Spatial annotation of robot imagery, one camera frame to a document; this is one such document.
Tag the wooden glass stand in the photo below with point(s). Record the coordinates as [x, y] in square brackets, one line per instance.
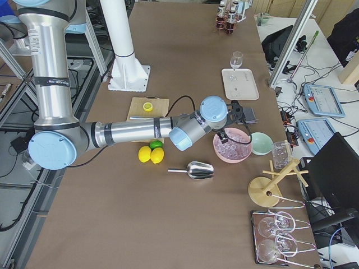
[265, 192]

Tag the pink bowl with ice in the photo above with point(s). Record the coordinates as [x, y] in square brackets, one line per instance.
[236, 149]

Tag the lying wine glass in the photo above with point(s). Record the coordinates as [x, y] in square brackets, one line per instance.
[275, 250]
[276, 223]

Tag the wooden cutting board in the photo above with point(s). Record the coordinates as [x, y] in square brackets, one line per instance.
[160, 109]

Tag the green ceramic bowl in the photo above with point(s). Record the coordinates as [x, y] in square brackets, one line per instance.
[261, 143]

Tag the yellow lemon right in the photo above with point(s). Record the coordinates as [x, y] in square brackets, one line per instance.
[157, 155]

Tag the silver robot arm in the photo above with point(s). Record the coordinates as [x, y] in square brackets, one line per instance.
[59, 137]

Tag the far teach pendant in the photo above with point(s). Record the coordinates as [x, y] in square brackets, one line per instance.
[323, 101]

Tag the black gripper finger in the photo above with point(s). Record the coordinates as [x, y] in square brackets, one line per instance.
[222, 136]

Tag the upright wine glass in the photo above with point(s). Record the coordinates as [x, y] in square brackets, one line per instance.
[236, 63]

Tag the copper wire bottle basket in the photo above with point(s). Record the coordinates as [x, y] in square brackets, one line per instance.
[225, 25]

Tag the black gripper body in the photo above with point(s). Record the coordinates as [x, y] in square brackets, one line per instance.
[223, 136]

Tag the tea bottle rear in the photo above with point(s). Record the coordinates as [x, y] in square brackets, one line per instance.
[220, 18]

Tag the black monitor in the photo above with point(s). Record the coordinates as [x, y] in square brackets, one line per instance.
[333, 174]

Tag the green lime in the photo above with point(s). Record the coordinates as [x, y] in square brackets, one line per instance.
[156, 144]

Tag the white plastic tray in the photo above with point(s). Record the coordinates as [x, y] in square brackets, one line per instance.
[239, 84]

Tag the near teach pendant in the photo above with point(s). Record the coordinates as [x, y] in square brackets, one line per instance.
[315, 133]

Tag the upper lying wine glass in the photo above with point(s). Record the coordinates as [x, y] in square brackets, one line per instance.
[276, 223]

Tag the teach pendant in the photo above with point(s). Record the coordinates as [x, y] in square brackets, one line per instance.
[315, 133]
[323, 101]

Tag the dark grey folded cloth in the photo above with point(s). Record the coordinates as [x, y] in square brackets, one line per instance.
[249, 116]

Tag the yellow lemon left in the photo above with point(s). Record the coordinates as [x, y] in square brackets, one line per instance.
[144, 154]

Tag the white cup rack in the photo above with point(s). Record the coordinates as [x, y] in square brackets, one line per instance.
[239, 6]

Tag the aluminium frame post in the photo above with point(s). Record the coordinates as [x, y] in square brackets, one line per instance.
[298, 26]

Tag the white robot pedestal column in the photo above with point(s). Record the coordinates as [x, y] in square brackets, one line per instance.
[128, 74]

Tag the black glass rack tray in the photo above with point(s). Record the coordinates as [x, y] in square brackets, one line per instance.
[303, 247]

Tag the lower lying wine glass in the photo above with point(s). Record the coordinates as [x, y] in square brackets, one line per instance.
[275, 250]

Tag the steel ice scoop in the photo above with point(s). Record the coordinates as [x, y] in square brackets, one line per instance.
[196, 170]

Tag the half lemon slice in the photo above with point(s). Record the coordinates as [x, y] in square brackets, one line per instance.
[147, 106]

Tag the clear glass tumbler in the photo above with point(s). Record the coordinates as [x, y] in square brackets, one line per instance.
[281, 153]

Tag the tea bottle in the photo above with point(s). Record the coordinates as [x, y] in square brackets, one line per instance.
[220, 18]
[231, 20]

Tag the tea bottle front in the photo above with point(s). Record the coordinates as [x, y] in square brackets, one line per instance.
[231, 20]

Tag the black backpack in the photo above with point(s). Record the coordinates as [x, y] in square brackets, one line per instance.
[274, 43]

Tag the yellow lemon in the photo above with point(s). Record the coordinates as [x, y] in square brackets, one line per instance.
[144, 154]
[157, 155]

